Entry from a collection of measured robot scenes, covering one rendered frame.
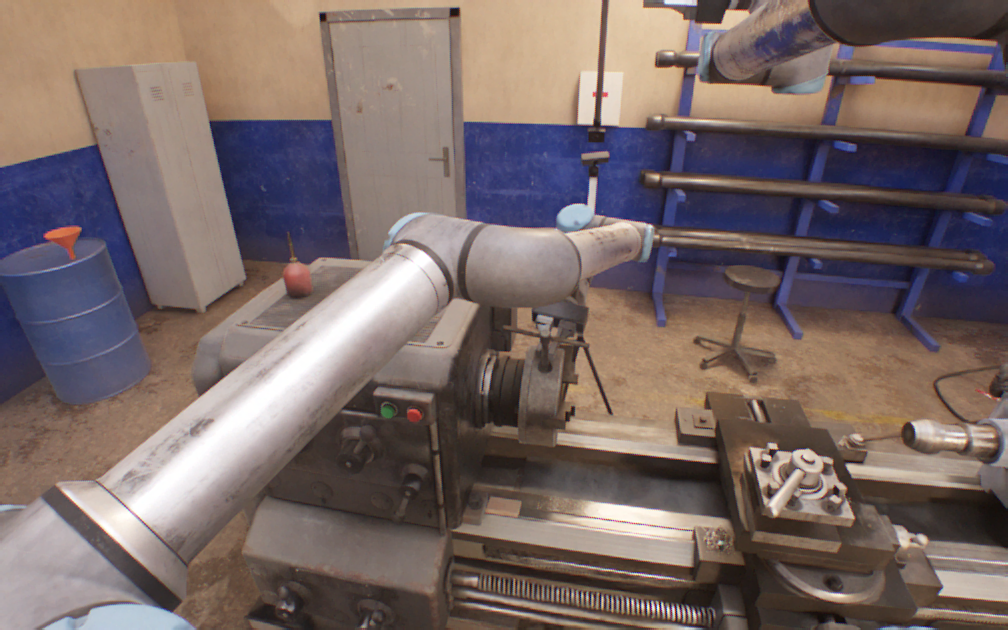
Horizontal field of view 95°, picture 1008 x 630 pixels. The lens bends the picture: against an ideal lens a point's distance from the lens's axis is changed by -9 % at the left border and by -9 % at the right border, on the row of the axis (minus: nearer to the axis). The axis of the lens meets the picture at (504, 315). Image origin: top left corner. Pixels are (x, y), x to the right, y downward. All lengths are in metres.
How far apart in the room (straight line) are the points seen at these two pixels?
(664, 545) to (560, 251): 0.85
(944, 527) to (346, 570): 1.66
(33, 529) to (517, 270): 0.54
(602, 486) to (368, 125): 3.55
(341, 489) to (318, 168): 3.76
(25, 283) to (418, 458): 2.86
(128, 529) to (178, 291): 4.20
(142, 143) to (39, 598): 3.96
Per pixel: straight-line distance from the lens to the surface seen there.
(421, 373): 1.04
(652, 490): 1.64
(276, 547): 1.48
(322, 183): 4.83
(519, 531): 1.34
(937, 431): 1.53
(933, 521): 1.93
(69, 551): 0.50
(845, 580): 1.32
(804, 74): 1.11
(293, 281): 1.32
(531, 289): 0.69
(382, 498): 1.32
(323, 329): 0.59
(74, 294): 3.63
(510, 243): 0.68
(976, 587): 1.65
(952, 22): 0.57
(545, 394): 1.19
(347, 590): 1.44
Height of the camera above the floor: 1.90
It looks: 29 degrees down
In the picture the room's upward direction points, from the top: straight up
